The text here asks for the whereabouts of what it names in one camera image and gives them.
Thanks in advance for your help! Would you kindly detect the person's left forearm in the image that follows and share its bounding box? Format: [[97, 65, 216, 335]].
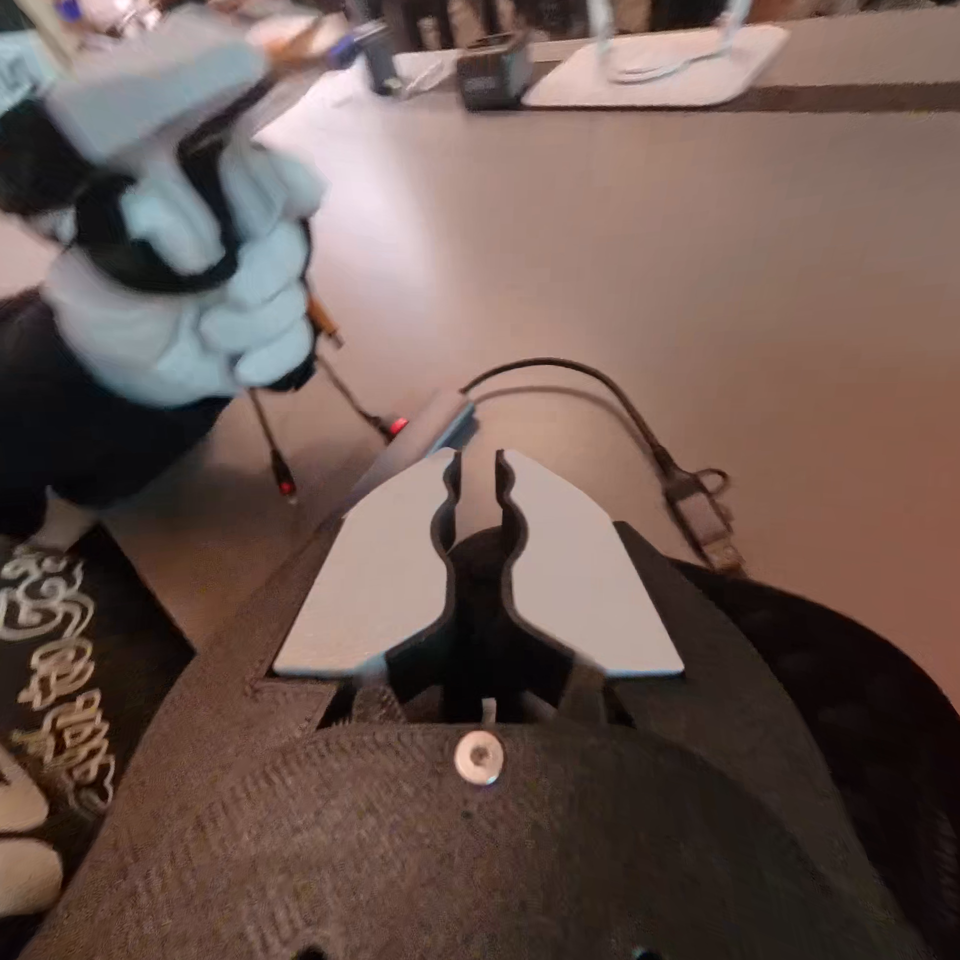
[[0, 288, 234, 537]]

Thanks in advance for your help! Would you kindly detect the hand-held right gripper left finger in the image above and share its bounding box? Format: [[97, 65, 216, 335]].
[[272, 447, 462, 680]]

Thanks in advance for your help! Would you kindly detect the small black box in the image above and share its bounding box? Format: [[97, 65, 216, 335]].
[[456, 33, 534, 112]]

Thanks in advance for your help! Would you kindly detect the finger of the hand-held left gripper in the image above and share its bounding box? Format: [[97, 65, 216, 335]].
[[52, 30, 267, 162]]

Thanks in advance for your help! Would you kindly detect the grey usb hub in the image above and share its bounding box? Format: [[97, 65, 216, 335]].
[[348, 388, 479, 519]]

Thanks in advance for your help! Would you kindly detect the black braided usb cable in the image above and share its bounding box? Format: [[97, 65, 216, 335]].
[[459, 358, 745, 577]]

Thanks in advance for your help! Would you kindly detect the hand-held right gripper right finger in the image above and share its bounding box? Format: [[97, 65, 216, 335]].
[[493, 448, 687, 678]]

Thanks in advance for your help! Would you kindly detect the black cable with red connectors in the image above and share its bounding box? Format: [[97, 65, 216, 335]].
[[246, 292, 412, 502]]

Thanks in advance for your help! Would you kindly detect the person's left hand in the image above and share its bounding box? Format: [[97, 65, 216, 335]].
[[41, 142, 327, 410]]

